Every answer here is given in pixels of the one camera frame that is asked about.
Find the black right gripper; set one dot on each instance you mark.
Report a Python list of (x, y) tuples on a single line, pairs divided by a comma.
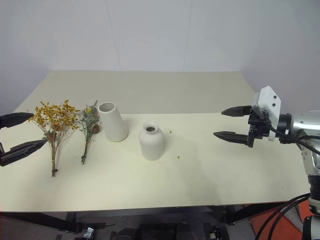
[(257, 128)]

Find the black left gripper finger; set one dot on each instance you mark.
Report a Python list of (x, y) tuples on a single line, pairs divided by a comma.
[(15, 119), (22, 152)]

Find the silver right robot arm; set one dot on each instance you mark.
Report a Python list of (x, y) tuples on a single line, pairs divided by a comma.
[(306, 122)]

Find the white bottle-shaped vase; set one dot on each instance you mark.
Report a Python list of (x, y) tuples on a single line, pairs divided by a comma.
[(151, 143)]

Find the tall white cylinder vase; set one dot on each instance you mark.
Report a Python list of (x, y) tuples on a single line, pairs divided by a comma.
[(112, 122)]

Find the yellow dried flower bouquet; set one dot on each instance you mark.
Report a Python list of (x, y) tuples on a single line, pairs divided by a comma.
[(53, 117)]

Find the green dried flower bouquet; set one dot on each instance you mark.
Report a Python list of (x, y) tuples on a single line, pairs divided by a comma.
[(89, 121)]

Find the silver caster wheel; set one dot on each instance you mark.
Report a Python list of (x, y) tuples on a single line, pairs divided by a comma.
[(89, 232)]

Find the orange floor mat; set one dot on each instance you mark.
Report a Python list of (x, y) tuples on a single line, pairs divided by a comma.
[(280, 222)]

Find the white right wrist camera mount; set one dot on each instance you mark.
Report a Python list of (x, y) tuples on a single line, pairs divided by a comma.
[(268, 100)]

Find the black table frame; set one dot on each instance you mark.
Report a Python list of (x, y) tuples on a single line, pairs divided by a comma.
[(37, 221)]

